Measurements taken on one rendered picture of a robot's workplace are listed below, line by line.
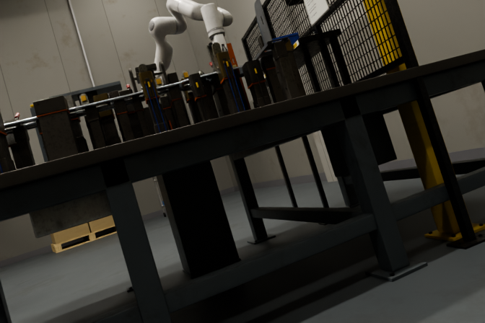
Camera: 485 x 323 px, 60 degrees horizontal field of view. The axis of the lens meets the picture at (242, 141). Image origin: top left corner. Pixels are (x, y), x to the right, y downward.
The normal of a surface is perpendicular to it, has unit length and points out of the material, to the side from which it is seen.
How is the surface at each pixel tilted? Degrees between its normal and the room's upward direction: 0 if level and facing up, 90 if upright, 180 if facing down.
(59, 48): 90
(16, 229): 90
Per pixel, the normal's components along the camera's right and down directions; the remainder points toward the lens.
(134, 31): 0.29, -0.15
